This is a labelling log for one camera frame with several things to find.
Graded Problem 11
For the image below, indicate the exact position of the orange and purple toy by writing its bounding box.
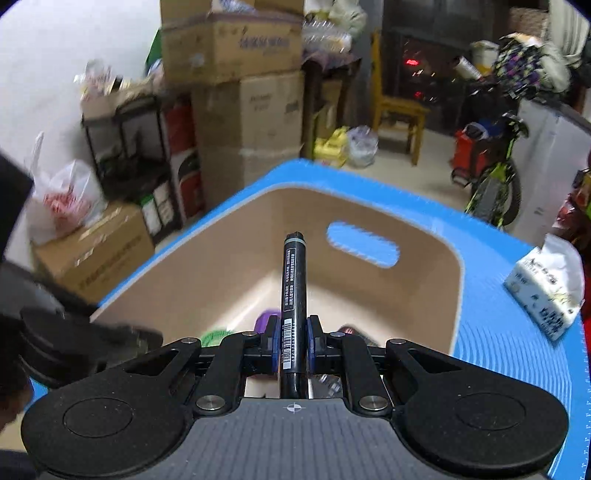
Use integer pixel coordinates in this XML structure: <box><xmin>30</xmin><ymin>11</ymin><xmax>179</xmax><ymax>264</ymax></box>
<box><xmin>254</xmin><ymin>311</ymin><xmax>280</xmax><ymax>334</ymax></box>

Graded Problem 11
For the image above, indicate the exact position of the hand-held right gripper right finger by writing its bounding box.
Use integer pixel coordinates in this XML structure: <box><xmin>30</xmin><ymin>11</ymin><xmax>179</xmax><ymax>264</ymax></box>
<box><xmin>307</xmin><ymin>315</ymin><xmax>462</xmax><ymax>414</ymax></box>

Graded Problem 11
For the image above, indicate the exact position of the white board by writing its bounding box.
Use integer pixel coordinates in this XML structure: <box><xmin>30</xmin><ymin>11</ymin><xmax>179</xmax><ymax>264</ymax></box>
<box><xmin>515</xmin><ymin>99</ymin><xmax>591</xmax><ymax>247</ymax></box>

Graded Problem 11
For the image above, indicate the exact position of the beige plastic bin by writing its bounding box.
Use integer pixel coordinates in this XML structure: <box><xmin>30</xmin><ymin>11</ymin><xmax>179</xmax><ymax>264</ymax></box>
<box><xmin>90</xmin><ymin>185</ymin><xmax>465</xmax><ymax>402</ymax></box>

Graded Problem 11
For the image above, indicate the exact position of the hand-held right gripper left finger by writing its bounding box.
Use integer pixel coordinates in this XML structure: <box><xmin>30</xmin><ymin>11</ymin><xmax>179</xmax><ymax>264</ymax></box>
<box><xmin>124</xmin><ymin>316</ymin><xmax>280</xmax><ymax>414</ymax></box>

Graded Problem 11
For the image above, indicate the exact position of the yellow wooden chair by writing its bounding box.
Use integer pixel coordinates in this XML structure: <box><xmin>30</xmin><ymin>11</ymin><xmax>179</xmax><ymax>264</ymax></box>
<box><xmin>369</xmin><ymin>30</ymin><xmax>430</xmax><ymax>166</ymax></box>

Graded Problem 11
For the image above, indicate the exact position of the green plastic item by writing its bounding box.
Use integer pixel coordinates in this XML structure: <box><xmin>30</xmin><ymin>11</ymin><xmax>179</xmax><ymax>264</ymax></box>
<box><xmin>201</xmin><ymin>329</ymin><xmax>236</xmax><ymax>347</ymax></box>

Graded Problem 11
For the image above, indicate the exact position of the cardboard box with black print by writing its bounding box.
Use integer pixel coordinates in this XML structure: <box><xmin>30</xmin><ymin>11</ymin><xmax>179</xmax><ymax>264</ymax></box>
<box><xmin>34</xmin><ymin>203</ymin><xmax>155</xmax><ymax>303</ymax></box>

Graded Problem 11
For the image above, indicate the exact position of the dark table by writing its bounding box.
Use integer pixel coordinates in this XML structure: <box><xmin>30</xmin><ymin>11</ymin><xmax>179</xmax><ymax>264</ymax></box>
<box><xmin>302</xmin><ymin>53</ymin><xmax>361</xmax><ymax>160</ymax></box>

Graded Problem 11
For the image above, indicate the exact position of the clear plastic bag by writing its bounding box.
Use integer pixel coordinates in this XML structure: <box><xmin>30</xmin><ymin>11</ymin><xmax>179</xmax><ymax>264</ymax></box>
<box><xmin>346</xmin><ymin>124</ymin><xmax>379</xmax><ymax>168</ymax></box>

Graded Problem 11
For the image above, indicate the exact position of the white printed tissue box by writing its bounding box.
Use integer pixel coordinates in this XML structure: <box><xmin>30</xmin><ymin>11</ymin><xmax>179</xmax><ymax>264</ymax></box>
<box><xmin>502</xmin><ymin>233</ymin><xmax>586</xmax><ymax>342</ymax></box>

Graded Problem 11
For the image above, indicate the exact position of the small cardboard box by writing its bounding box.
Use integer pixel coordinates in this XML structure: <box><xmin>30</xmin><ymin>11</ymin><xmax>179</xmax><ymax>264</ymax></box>
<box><xmin>314</xmin><ymin>80</ymin><xmax>342</xmax><ymax>139</ymax></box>

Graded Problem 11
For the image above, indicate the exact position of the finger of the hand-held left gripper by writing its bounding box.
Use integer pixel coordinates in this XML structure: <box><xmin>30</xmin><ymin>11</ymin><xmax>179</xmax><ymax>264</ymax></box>
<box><xmin>113</xmin><ymin>324</ymin><xmax>164</xmax><ymax>363</ymax></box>

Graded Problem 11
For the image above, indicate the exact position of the white bag with red contents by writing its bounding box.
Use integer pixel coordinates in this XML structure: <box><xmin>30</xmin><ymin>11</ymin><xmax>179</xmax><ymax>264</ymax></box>
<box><xmin>28</xmin><ymin>131</ymin><xmax>109</xmax><ymax>245</ymax></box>

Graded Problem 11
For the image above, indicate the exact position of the blue silicone mat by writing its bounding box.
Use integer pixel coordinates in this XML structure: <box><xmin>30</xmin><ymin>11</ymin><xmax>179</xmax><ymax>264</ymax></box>
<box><xmin>97</xmin><ymin>159</ymin><xmax>591</xmax><ymax>480</ymax></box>

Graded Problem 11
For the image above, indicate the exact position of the green and black bicycle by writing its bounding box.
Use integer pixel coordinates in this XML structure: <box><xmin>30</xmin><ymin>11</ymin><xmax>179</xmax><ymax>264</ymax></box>
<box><xmin>450</xmin><ymin>39</ymin><xmax>573</xmax><ymax>229</ymax></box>

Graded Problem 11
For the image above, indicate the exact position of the black marker pen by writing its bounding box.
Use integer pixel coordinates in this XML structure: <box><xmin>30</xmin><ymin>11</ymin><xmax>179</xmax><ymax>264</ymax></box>
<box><xmin>278</xmin><ymin>232</ymin><xmax>309</xmax><ymax>400</ymax></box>

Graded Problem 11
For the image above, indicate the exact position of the pack of clear bottles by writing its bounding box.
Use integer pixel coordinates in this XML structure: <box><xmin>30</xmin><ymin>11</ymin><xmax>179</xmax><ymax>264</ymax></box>
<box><xmin>302</xmin><ymin>18</ymin><xmax>354</xmax><ymax>56</ymax></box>

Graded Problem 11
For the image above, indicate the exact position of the black shelf rack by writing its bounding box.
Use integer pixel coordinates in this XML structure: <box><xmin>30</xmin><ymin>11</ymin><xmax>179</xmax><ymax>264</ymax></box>
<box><xmin>81</xmin><ymin>92</ymin><xmax>204</xmax><ymax>245</ymax></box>

